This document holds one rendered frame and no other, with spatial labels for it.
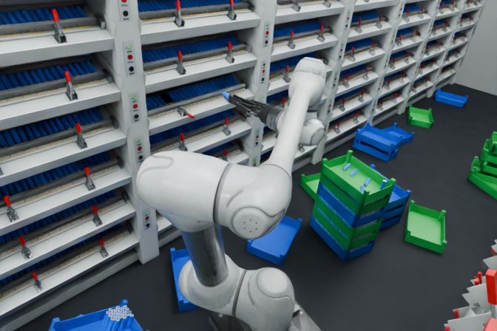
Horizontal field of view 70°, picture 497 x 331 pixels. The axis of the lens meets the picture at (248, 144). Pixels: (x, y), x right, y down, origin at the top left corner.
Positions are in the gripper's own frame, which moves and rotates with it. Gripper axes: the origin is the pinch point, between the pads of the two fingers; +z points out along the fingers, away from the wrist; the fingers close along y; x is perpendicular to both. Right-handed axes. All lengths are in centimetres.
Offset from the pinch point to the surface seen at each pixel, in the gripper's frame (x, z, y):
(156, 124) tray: 12.3, 20.3, 25.3
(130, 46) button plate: -20.6, 16.9, 36.4
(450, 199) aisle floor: 77, -57, -149
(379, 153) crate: 69, 0, -155
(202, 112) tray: 11.4, 19.8, 2.4
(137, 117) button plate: 6.4, 18.1, 34.4
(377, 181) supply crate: 41, -40, -63
